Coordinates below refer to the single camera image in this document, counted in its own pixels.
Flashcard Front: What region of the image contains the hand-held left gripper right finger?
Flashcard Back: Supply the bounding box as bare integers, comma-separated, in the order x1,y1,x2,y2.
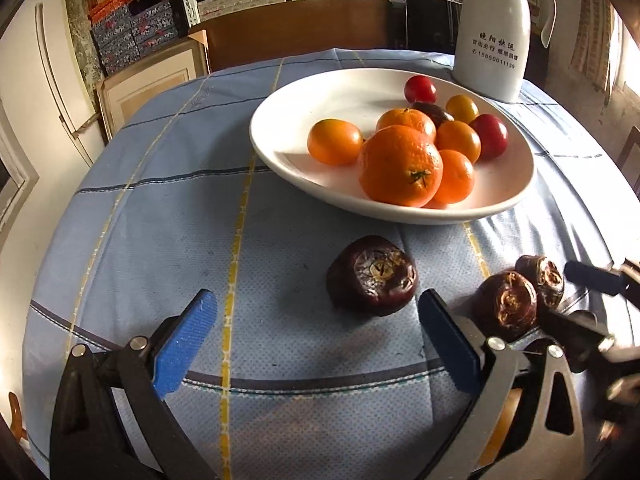
419,288,586,480

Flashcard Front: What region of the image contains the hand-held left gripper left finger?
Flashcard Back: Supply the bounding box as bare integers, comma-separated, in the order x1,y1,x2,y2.
50,288,221,480

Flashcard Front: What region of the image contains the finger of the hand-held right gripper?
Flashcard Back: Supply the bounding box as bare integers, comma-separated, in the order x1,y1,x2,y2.
565,260,640,302
542,309,621,374

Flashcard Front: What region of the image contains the pale orange fruit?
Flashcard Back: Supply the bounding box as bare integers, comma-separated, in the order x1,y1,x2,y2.
430,149,476,205

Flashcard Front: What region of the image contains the red cherry tomato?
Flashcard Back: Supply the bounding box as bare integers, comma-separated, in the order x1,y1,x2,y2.
469,114,509,161
404,75,437,105

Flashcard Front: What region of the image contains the mandarin with green stem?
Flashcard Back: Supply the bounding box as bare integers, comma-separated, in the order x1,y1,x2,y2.
360,125,444,208

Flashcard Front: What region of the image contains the small orange kumquat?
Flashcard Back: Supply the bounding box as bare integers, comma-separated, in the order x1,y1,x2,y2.
436,120,482,163
445,95,479,124

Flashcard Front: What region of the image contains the large round orange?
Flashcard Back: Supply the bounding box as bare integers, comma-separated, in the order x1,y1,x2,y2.
376,108,437,143

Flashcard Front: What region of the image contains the smooth medium orange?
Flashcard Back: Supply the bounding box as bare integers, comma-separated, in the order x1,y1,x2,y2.
307,119,364,166

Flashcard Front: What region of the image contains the white oval plate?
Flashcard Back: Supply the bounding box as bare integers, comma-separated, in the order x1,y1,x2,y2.
249,68,537,226

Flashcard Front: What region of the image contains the blue plaid tablecloth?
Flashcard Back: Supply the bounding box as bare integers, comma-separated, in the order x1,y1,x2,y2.
22,47,640,480

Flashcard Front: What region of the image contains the slatted wooden chair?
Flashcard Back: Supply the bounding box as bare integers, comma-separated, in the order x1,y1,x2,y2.
617,126,640,187

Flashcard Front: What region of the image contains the curved wooden chair part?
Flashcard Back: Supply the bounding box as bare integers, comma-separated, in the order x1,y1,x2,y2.
7,391,29,445

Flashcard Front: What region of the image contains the dark framed picture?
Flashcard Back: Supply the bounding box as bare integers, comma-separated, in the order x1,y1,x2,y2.
0,104,40,233

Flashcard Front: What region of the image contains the bamboo window blind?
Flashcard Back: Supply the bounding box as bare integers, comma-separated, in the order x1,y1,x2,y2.
570,0,617,75

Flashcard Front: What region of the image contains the beige framed panel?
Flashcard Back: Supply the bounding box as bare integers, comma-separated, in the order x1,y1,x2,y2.
96,46,209,142

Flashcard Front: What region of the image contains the white thermos jug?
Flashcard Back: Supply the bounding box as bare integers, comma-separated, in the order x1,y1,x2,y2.
452,0,557,105

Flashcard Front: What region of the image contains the white door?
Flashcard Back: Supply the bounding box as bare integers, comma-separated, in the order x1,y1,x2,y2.
34,1,109,167

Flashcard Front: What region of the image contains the stack of blue floral boxes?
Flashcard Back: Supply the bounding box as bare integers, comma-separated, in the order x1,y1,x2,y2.
91,1,179,77

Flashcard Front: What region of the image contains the brown wooden chair back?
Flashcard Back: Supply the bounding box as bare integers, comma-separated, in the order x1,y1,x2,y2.
189,0,407,72

